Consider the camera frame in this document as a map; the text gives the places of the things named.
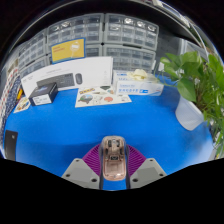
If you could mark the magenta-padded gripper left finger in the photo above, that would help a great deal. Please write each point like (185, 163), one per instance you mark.
(78, 170)

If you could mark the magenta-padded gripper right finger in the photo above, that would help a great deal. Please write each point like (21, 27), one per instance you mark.
(150, 170)

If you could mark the transparent pink computer mouse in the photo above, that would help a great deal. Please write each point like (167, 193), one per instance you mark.
(113, 163)

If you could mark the colourful sticker sheet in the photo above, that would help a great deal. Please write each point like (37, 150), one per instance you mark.
(100, 96)
(21, 105)

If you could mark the white blue glove box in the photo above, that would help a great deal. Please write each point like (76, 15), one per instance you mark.
(140, 87)

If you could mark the small black box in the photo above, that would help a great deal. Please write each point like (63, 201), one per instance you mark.
(41, 94)

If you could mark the cream latex glove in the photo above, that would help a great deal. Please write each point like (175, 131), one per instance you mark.
(137, 74)

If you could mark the long white keyboard box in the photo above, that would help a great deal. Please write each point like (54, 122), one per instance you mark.
(91, 70)

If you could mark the red blue checked cloth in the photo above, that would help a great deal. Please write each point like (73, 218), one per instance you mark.
(9, 88)

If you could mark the green potted plant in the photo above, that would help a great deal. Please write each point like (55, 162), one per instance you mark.
(190, 63)

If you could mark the yellow printed card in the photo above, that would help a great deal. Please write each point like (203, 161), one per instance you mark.
(66, 50)

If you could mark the dark shelf unit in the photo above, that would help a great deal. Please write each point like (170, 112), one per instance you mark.
(166, 23)

